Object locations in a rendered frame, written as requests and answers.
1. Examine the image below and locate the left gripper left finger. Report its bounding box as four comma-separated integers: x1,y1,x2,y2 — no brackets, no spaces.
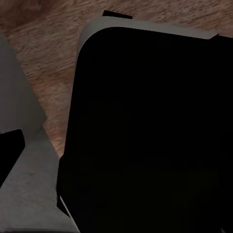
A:
0,129,26,187

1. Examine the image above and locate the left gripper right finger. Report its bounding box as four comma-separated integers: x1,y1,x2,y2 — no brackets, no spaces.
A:
217,129,233,168

